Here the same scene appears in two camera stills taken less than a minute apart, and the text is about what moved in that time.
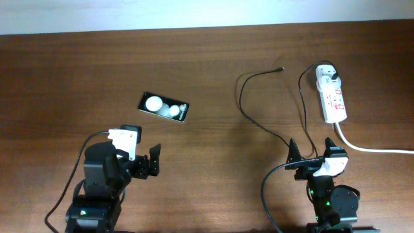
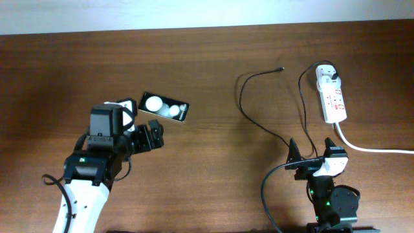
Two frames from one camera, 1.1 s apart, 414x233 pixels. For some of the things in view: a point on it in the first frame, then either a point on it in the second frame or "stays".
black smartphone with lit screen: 163,106 stays
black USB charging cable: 301,98 stays
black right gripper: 306,167 stays
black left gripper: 143,167 to 156,137
